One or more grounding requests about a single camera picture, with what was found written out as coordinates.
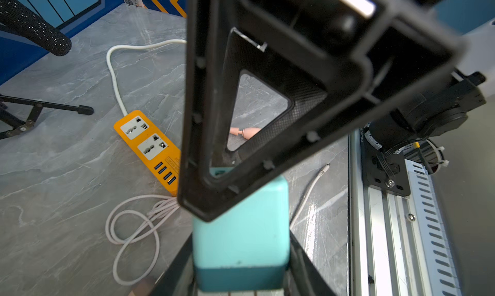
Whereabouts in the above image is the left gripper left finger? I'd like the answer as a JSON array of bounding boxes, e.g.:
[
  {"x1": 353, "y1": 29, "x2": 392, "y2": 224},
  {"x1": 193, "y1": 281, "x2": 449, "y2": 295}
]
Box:
[{"x1": 150, "y1": 235, "x2": 193, "y2": 296}]

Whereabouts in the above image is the orange power strip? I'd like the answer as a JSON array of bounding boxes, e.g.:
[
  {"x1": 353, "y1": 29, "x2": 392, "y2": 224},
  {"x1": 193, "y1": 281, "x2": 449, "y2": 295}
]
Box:
[{"x1": 113, "y1": 110, "x2": 181, "y2": 197}]

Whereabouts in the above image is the teal charger cube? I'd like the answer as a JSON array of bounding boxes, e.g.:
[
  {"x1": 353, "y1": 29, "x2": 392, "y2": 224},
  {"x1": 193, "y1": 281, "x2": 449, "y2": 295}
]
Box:
[{"x1": 192, "y1": 176, "x2": 290, "y2": 293}]

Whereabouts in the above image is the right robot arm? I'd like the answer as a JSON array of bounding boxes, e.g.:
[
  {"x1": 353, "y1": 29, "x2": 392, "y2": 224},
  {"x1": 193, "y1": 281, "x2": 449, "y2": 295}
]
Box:
[{"x1": 362, "y1": 25, "x2": 488, "y2": 159}]

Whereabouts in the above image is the pink electric toothbrush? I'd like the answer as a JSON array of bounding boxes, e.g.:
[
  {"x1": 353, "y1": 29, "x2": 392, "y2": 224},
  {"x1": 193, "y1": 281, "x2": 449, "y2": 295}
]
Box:
[{"x1": 229, "y1": 127, "x2": 261, "y2": 140}]

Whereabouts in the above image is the black tripod stand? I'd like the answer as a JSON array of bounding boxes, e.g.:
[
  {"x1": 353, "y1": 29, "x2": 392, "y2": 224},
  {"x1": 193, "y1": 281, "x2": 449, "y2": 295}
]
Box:
[{"x1": 1, "y1": 95, "x2": 94, "y2": 139}]

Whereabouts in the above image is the white charging cable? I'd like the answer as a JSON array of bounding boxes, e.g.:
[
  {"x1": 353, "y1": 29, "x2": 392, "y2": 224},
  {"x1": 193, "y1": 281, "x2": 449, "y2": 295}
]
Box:
[{"x1": 105, "y1": 164, "x2": 331, "y2": 287}]

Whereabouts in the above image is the aluminium front rail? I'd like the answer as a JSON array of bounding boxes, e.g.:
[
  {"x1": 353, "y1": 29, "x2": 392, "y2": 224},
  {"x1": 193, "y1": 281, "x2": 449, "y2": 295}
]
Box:
[{"x1": 349, "y1": 131, "x2": 461, "y2": 295}]

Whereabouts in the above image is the black microphone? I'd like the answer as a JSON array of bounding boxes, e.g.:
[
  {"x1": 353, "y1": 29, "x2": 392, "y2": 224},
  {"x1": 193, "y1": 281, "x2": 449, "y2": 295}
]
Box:
[{"x1": 1, "y1": 0, "x2": 72, "y2": 56}]

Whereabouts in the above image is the white power strip cord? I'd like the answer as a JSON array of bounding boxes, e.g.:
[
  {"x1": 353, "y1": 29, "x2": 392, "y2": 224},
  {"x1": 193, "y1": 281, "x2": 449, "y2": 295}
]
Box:
[{"x1": 106, "y1": 38, "x2": 188, "y2": 118}]

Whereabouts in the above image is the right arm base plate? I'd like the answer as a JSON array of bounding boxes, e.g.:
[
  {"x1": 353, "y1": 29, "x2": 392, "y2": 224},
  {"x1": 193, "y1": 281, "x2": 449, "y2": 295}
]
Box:
[{"x1": 360, "y1": 128, "x2": 411, "y2": 197}]

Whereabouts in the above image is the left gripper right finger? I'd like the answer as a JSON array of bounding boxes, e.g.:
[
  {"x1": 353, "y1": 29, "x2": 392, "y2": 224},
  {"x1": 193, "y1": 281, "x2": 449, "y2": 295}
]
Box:
[{"x1": 177, "y1": 0, "x2": 464, "y2": 222}]

